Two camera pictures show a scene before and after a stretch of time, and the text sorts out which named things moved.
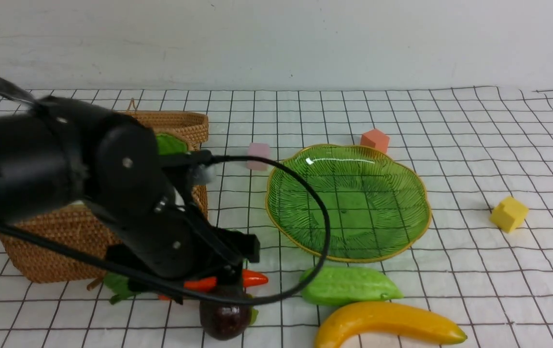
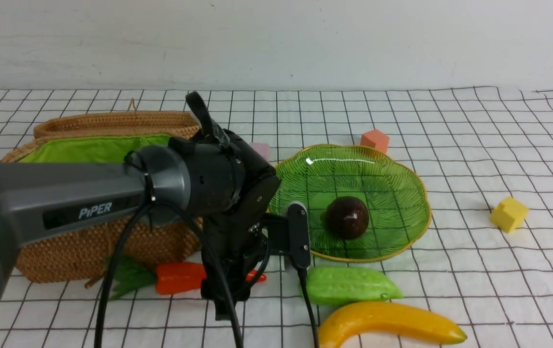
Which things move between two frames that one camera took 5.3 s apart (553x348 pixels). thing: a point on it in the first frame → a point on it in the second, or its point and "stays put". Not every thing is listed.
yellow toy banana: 347,320 stays put
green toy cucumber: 338,284 stays put
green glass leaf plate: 377,204 stays put
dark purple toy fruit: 224,321 → 346,217
